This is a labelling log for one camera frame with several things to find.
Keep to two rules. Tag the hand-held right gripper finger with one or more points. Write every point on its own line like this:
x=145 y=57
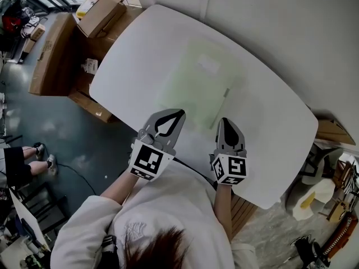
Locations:
x=221 y=139
x=240 y=143

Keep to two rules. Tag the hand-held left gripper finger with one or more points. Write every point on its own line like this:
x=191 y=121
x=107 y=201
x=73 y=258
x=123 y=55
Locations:
x=174 y=139
x=151 y=123

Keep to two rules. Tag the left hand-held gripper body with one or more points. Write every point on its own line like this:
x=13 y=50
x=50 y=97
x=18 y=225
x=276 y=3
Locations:
x=147 y=161

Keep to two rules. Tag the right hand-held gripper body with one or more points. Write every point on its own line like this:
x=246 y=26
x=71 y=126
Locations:
x=230 y=167

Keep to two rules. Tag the light green folder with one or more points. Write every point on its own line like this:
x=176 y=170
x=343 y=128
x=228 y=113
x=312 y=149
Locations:
x=196 y=88

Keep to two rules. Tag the person's right forearm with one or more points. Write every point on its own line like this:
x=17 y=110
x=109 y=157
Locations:
x=223 y=212

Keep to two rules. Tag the person's left forearm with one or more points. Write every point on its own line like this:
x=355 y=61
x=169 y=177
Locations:
x=120 y=188

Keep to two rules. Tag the small brown cardboard box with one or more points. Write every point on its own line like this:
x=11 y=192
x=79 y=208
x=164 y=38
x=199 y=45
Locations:
x=101 y=15

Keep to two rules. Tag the person's white sweatshirt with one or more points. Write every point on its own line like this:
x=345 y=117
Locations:
x=174 y=200

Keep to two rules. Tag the wooden slatted bench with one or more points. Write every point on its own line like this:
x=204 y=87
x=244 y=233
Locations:
x=242 y=214

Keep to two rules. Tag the wide flat cardboard box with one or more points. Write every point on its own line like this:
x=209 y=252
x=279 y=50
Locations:
x=89 y=105

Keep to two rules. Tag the grey chair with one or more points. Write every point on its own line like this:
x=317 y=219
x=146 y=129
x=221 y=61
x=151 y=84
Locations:
x=322 y=161

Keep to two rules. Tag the yellow paper sheet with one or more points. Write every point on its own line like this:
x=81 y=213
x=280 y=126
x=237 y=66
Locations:
x=307 y=202

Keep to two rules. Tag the white paper packet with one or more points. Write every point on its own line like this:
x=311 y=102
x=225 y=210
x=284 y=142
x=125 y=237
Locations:
x=89 y=65

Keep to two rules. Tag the leaning cardboard sheet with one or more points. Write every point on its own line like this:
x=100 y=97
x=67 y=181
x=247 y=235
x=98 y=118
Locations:
x=333 y=132

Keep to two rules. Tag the white plastic chair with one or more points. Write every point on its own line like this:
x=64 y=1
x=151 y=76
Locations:
x=322 y=195

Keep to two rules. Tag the black equipment bag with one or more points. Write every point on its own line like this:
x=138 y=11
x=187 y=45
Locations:
x=305 y=251

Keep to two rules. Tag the long cardboard box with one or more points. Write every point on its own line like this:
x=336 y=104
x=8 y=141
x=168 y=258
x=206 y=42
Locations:
x=50 y=57

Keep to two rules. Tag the white side table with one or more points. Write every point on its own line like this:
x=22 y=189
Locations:
x=28 y=220

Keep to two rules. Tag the small labelled cardboard box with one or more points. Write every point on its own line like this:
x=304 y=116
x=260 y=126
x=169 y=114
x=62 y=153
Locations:
x=37 y=32
x=28 y=46

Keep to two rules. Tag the red garment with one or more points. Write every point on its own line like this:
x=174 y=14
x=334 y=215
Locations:
x=11 y=22

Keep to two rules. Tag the black metal stool frame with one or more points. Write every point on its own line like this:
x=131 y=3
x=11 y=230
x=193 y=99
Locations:
x=56 y=206

